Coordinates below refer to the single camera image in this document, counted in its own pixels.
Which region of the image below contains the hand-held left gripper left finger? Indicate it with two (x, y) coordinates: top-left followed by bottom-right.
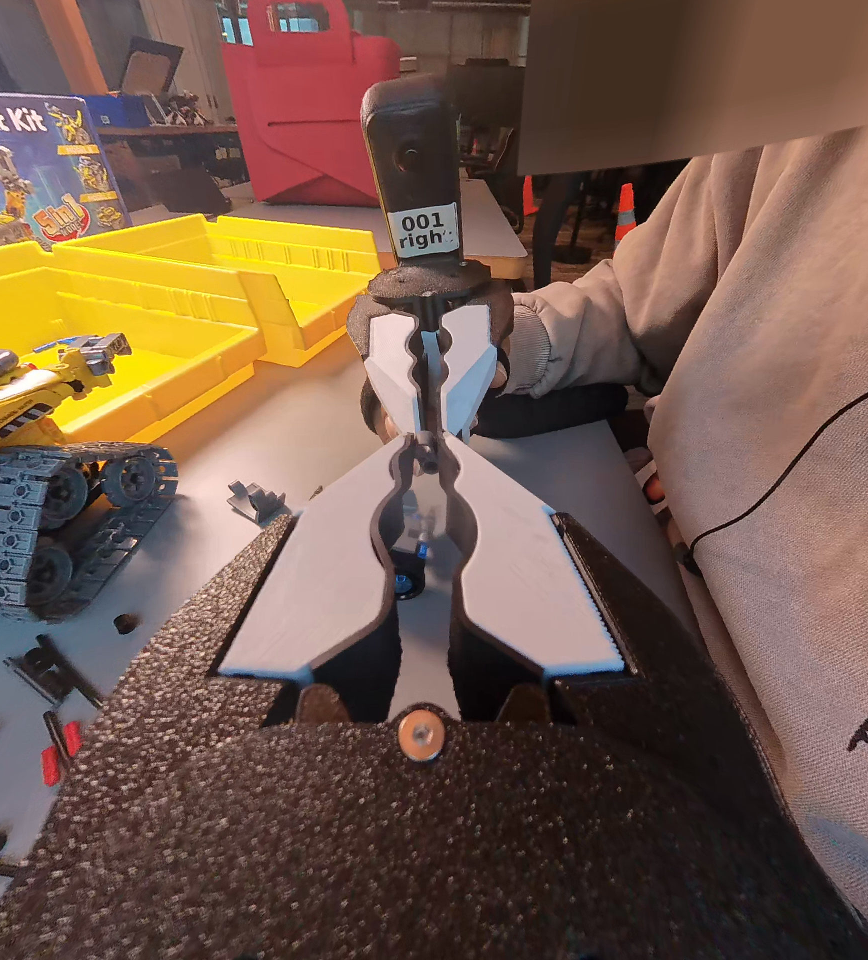
(218, 433), (419, 704)

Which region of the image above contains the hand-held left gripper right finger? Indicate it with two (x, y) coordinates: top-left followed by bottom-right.
(440, 433), (626, 704)

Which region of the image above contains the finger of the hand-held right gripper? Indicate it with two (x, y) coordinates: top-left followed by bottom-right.
(363, 312), (426, 438)
(440, 302), (498, 444)

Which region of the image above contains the grey block head assembly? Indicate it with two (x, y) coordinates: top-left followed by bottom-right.
(391, 510), (446, 603)

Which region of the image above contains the grey desk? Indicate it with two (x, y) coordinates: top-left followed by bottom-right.
(0, 178), (705, 931)

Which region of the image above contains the black wrist rest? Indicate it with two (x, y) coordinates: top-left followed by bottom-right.
(471, 382), (630, 441)

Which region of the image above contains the red bag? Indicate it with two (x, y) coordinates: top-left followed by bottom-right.
(220, 0), (404, 209)

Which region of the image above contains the grey claw block piece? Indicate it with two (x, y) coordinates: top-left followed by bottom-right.
(227, 480), (288, 527)

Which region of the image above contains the large yellow storage bin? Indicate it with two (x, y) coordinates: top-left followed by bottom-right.
(0, 213), (384, 445)

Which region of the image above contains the black long beam piece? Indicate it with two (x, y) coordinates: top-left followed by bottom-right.
(3, 633), (105, 711)

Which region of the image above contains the person in beige hoodie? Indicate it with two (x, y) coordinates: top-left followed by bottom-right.
(625, 116), (868, 960)

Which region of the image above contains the robot kit box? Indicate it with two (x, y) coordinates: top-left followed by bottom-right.
(0, 90), (133, 255)

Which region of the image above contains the thin black microphone cable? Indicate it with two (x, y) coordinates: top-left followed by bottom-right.
(672, 360), (868, 580)

